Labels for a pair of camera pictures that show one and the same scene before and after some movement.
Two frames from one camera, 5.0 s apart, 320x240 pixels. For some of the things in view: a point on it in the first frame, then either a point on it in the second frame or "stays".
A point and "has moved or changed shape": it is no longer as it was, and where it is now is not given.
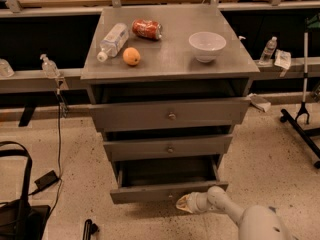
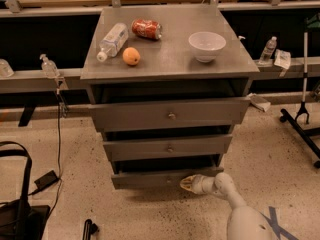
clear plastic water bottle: [113, 42] stays
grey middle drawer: [125, 150] stays
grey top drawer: [118, 117] stays
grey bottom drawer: [164, 180] has moved or changed shape
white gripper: [194, 204] → [200, 186]
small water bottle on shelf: [268, 50] stays
